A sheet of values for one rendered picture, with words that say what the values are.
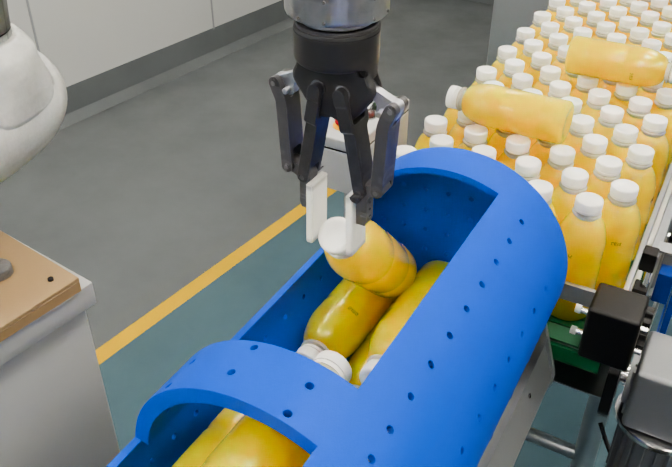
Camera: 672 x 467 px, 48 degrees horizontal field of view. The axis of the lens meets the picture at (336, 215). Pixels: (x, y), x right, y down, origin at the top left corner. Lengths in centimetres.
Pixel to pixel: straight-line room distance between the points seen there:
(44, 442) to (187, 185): 215
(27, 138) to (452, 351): 70
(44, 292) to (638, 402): 89
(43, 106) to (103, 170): 232
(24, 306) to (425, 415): 61
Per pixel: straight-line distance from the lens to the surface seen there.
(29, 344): 111
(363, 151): 69
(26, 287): 111
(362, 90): 65
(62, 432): 126
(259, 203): 310
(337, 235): 76
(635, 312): 110
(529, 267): 84
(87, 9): 397
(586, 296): 116
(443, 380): 68
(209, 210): 308
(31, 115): 114
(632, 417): 129
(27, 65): 112
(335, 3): 61
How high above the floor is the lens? 167
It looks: 34 degrees down
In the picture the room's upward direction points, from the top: straight up
